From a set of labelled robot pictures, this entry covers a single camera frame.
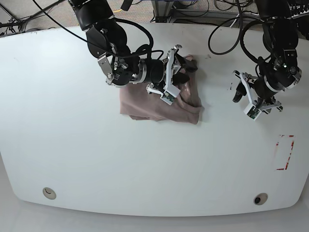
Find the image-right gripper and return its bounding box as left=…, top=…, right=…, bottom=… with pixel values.
left=233, top=49, right=302, bottom=114

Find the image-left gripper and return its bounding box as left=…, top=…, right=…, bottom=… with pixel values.
left=97, top=52, right=198, bottom=96

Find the mauve T-shirt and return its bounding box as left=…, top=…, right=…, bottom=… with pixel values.
left=119, top=69, right=203, bottom=125

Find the red tape rectangle marker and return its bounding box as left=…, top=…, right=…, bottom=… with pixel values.
left=274, top=135, right=295, bottom=171

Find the white power strip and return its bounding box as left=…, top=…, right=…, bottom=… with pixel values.
left=291, top=8, right=309, bottom=19

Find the black tripod on floor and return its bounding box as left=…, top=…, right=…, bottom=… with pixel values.
left=0, top=0, right=64, bottom=37

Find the image-left white wrist camera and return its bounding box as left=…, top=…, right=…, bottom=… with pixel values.
left=160, top=44, right=182, bottom=105

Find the aluminium frame stand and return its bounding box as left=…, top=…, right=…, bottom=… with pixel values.
left=151, top=0, right=176, bottom=23

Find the right table cable grommet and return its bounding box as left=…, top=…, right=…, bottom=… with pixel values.
left=253, top=193, right=268, bottom=205

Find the table cable grommet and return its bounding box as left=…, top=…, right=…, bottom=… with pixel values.
left=42, top=188, right=56, bottom=200
left=253, top=193, right=268, bottom=205

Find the left table cable grommet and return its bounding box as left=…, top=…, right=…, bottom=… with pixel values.
left=42, top=188, right=56, bottom=200

